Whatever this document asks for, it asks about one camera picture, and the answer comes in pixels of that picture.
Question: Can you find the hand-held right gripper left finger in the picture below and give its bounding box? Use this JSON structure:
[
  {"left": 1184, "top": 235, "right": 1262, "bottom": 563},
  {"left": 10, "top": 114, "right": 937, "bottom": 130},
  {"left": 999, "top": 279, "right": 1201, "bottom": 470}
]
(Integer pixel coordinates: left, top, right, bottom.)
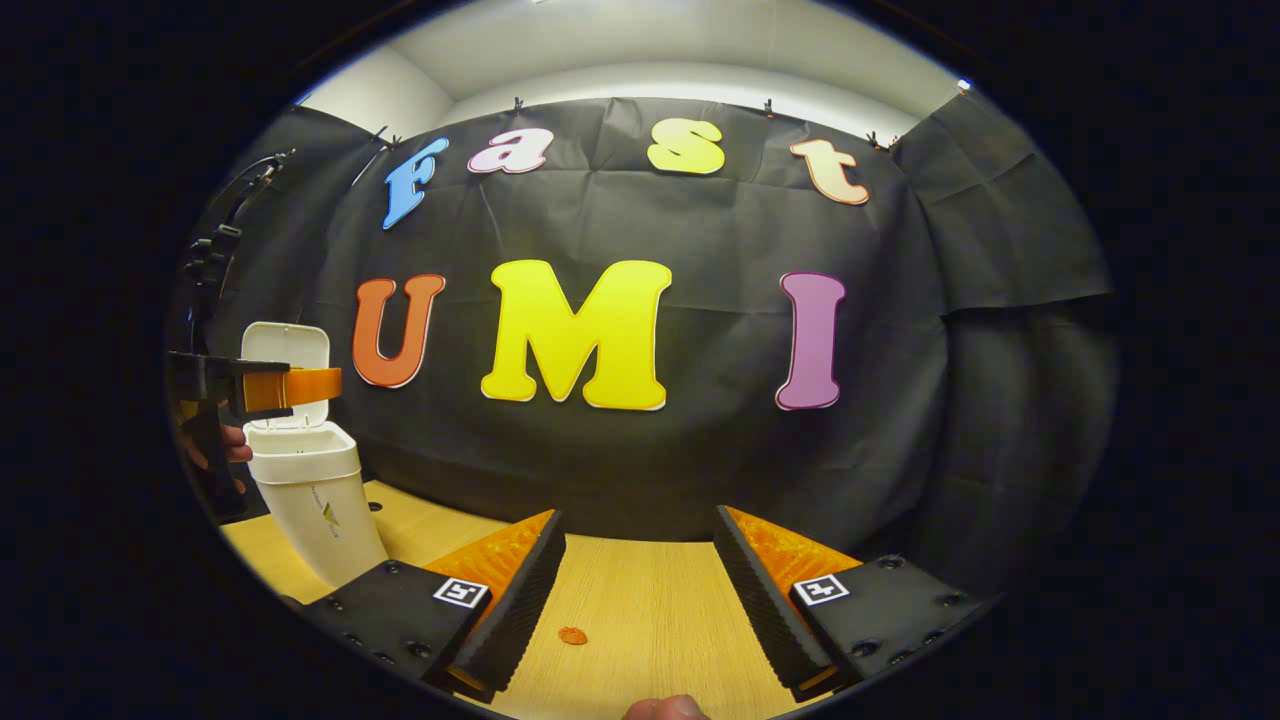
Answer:
[{"left": 300, "top": 510, "right": 566, "bottom": 704}]

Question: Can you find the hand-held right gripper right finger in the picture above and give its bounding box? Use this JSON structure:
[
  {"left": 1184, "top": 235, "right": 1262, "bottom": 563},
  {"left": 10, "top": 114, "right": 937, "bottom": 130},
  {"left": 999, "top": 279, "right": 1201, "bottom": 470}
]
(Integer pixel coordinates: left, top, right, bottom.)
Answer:
[{"left": 713, "top": 505, "right": 991, "bottom": 701}]

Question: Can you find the white desktop garbage bin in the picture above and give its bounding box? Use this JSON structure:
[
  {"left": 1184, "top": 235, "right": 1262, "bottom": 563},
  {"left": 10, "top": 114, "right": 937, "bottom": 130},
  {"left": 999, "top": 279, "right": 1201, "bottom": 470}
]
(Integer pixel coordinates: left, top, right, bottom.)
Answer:
[{"left": 240, "top": 321, "right": 389, "bottom": 589}]

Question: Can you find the wooden desktop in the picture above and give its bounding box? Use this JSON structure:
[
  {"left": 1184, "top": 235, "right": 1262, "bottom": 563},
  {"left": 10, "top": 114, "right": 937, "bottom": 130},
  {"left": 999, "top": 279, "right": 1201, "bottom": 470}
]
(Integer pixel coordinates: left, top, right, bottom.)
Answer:
[{"left": 220, "top": 480, "right": 871, "bottom": 720}]

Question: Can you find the black backdrop cloth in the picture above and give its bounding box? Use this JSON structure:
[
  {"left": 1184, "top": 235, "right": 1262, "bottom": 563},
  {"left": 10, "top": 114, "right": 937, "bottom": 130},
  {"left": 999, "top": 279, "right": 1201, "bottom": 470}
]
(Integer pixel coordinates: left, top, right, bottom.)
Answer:
[{"left": 165, "top": 93, "right": 1119, "bottom": 601}]

